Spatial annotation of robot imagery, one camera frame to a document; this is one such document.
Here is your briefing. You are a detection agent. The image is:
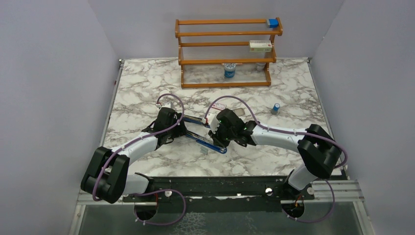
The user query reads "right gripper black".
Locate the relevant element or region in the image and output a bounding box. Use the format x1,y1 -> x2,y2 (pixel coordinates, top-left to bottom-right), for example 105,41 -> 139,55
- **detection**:
208,122 -> 236,148

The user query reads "blue stapler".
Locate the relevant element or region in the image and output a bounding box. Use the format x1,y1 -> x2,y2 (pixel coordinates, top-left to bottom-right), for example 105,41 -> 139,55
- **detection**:
183,115 -> 227,154

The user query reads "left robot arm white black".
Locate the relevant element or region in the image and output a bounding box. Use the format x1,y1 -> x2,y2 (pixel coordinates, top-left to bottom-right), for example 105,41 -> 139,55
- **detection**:
80,107 -> 186,204

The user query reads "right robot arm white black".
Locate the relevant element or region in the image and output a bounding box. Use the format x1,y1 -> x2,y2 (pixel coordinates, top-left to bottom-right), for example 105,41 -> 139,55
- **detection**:
204,109 -> 342,199

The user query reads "small blue capped cylinder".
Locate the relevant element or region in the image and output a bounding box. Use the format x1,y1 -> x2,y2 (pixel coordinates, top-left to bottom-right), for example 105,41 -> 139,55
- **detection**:
271,103 -> 280,115

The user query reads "blue white cup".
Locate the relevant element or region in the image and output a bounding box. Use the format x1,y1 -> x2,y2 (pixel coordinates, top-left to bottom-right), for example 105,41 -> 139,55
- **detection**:
224,63 -> 236,78

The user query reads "orange wooden shelf rack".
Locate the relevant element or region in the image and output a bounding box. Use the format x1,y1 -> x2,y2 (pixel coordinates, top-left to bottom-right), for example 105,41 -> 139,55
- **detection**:
175,17 -> 283,89

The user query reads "white small jar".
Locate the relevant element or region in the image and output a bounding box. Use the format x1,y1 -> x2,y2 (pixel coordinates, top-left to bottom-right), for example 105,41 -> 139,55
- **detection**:
256,63 -> 267,71

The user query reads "white green carton box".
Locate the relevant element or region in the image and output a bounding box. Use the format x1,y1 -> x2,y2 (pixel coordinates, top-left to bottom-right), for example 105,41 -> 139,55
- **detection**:
249,40 -> 273,53

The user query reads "blue box on top shelf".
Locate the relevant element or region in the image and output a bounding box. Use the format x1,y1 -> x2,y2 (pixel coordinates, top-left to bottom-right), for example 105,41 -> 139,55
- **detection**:
266,19 -> 279,28

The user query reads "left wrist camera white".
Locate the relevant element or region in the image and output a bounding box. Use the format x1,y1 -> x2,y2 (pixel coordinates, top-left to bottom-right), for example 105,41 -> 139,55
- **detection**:
161,102 -> 174,109

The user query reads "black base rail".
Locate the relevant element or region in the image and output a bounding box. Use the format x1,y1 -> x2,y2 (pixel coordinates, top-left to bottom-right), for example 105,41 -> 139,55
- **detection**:
77,173 -> 364,215

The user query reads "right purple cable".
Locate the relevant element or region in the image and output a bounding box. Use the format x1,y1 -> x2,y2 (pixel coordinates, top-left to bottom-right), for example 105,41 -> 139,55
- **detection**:
203,95 -> 348,224

